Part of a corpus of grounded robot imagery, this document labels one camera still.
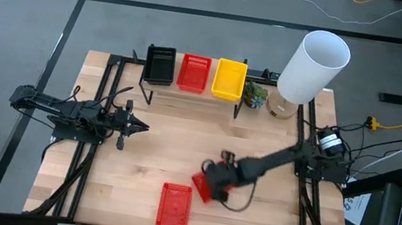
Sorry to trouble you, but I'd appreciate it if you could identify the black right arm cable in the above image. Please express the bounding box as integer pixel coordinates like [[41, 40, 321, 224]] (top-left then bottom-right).
[[335, 116, 402, 173]]

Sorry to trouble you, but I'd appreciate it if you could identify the thin white floor cable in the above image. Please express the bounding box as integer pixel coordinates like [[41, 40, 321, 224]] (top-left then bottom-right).
[[287, 0, 402, 32]]

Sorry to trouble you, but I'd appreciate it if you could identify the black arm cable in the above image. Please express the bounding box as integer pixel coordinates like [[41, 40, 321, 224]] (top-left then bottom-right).
[[101, 82, 135, 108], [335, 116, 402, 173]]

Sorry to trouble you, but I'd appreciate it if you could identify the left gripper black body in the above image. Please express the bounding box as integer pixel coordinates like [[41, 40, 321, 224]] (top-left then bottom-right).
[[108, 98, 137, 152]]

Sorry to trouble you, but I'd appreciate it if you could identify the red plastic slotted basket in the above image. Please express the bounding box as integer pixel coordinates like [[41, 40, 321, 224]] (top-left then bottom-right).
[[175, 52, 213, 96], [188, 169, 237, 208], [155, 181, 194, 225]]

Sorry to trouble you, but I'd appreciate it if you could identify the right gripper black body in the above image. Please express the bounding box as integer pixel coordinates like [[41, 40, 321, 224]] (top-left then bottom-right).
[[201, 148, 261, 207]]

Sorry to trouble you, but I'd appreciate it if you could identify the white printed paper sheet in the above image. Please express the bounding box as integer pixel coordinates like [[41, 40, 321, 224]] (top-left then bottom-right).
[[341, 187, 372, 225]]

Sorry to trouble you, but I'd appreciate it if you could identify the wooden shelf black frame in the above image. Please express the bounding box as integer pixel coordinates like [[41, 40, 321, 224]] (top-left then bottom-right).
[[125, 41, 251, 120]]

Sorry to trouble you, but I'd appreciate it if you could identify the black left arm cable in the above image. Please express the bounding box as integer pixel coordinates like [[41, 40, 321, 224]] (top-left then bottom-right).
[[101, 82, 135, 108]]

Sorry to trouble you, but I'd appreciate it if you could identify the black floor bar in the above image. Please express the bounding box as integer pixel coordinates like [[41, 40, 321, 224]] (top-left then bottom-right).
[[379, 92, 402, 105]]

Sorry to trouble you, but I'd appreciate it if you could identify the yellow power cable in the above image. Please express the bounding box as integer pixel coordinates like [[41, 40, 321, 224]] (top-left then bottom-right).
[[365, 116, 402, 136]]

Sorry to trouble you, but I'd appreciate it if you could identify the black plastic slotted basket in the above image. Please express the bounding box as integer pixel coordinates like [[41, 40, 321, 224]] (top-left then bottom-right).
[[142, 44, 179, 88]]

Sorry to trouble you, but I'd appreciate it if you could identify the potted succulent plant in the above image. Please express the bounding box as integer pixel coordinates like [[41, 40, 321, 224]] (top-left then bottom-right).
[[240, 79, 271, 111]]

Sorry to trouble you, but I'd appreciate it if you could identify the black aluminium rig frame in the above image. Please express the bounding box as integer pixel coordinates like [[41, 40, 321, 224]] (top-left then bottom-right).
[[22, 41, 373, 225]]

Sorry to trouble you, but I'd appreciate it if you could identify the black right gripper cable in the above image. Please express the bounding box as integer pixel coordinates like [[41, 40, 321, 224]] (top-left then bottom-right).
[[195, 158, 260, 215]]

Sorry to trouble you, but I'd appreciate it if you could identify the yellow plastic slotted basket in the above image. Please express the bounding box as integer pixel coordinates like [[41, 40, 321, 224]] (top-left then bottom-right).
[[209, 56, 250, 103]]

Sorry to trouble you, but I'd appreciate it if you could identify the white shade table lamp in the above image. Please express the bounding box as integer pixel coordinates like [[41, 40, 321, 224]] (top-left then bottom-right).
[[265, 23, 354, 128]]

